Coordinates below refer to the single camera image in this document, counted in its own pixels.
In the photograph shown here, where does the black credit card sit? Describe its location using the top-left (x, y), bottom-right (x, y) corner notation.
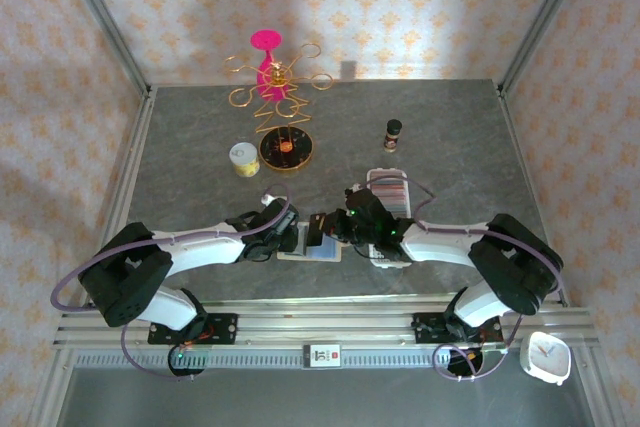
top-left (308, 213), bottom-right (327, 247)

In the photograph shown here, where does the beige card holder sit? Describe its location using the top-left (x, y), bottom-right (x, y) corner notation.
top-left (276, 220), bottom-right (347, 264)

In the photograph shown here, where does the stack of colourful credit cards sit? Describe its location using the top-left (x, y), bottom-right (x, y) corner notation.
top-left (369, 174), bottom-right (411, 217)

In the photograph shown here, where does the white plastic basket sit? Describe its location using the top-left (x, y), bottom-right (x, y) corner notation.
top-left (366, 168), bottom-right (415, 271)

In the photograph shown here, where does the yellow tin can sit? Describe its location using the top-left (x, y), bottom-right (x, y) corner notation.
top-left (228, 142), bottom-right (261, 178)

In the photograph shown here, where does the small black-capped spice bottle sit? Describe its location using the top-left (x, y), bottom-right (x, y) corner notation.
top-left (383, 119), bottom-right (404, 153)

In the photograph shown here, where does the white number label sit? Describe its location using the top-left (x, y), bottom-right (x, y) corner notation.
top-left (302, 342), bottom-right (343, 371)

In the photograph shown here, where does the pink wine glass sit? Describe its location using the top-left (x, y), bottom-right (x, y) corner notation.
top-left (249, 29), bottom-right (290, 102)

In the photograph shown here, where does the white square clock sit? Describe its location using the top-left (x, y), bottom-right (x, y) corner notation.
top-left (518, 330), bottom-right (573, 387)

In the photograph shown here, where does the gold wire glass rack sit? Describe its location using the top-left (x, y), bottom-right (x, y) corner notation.
top-left (223, 41), bottom-right (334, 173)

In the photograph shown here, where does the aluminium mounting rail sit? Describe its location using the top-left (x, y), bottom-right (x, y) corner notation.
top-left (53, 296), bottom-right (599, 349)

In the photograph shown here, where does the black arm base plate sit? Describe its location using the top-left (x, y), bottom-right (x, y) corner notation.
top-left (411, 311), bottom-right (504, 347)
top-left (148, 312), bottom-right (239, 347)

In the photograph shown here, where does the grey slotted cable duct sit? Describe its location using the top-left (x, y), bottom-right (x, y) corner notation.
top-left (69, 349), bottom-right (511, 369)

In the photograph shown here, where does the black round cable port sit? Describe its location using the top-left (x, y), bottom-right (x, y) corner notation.
top-left (168, 345), bottom-right (207, 378)

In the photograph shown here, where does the aluminium side rail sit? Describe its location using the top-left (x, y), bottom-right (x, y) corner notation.
top-left (82, 89), bottom-right (157, 308)
top-left (497, 86), bottom-right (570, 306)

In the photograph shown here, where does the aluminium frame post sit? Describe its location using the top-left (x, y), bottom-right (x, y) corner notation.
top-left (497, 0), bottom-right (597, 98)
top-left (53, 0), bottom-right (154, 98)

